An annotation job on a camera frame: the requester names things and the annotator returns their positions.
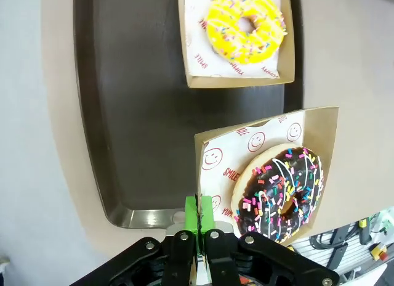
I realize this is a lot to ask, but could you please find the dark brown serving tray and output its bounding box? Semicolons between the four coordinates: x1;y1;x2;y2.
73;0;305;230

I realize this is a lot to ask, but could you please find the brown cardboard donut box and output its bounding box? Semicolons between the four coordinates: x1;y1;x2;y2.
193;105;340;247
177;0;296;89

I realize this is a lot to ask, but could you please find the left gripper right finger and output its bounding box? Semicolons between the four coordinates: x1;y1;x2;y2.
198;195;339;286

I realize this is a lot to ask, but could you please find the chocolate sprinkled donut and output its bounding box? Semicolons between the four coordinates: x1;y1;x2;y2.
232;143;325;244

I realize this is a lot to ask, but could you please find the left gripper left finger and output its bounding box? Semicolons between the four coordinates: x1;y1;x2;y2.
69;195;201;286

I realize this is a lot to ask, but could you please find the yellow sprinkled donut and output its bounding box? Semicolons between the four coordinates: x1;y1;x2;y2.
206;0;289;65

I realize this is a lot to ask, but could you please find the white printed paper liner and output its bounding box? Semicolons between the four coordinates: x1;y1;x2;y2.
183;0;281;80
199;113;305;234

